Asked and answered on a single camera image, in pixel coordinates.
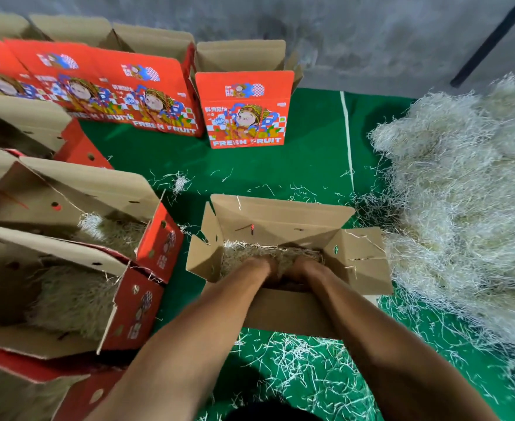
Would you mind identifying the person's right hand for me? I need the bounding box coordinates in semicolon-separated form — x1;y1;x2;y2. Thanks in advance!
279;254;334;292

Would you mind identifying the person's left hand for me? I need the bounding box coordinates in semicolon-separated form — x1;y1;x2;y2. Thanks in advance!
238;254;281;288

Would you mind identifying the pile of shredded paper filler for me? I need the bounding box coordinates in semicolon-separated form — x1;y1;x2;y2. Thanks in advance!
356;74;515;375

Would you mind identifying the group of red fruit boxes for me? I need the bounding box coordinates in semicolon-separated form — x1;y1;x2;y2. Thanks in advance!
0;11;304;150

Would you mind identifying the person's right forearm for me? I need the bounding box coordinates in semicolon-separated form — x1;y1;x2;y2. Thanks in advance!
305;271;500;421

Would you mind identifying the person's left forearm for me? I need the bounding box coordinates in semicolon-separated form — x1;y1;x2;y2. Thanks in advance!
86;263;274;421

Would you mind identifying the white pole with black grip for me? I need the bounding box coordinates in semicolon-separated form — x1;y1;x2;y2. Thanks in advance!
451;0;515;88

